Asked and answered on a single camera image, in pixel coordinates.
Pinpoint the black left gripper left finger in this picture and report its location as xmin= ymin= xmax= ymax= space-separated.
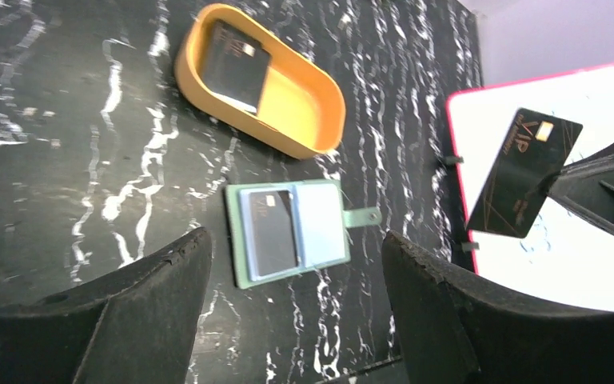
xmin=0 ymin=228 xmax=212 ymax=383

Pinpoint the mint green card holder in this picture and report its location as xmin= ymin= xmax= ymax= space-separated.
xmin=224 ymin=179 xmax=381 ymax=290

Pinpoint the black credit card stack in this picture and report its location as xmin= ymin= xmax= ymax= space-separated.
xmin=201 ymin=20 xmax=271 ymax=114

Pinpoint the pink framed whiteboard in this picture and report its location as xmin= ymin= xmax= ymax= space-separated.
xmin=446 ymin=63 xmax=614 ymax=311

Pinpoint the orange oval tray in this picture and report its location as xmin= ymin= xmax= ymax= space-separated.
xmin=174 ymin=3 xmax=346 ymax=159

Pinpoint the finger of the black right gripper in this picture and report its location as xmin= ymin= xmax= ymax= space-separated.
xmin=525 ymin=142 xmax=614 ymax=236

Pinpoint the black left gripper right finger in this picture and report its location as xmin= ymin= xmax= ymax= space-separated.
xmin=381 ymin=231 xmax=614 ymax=383

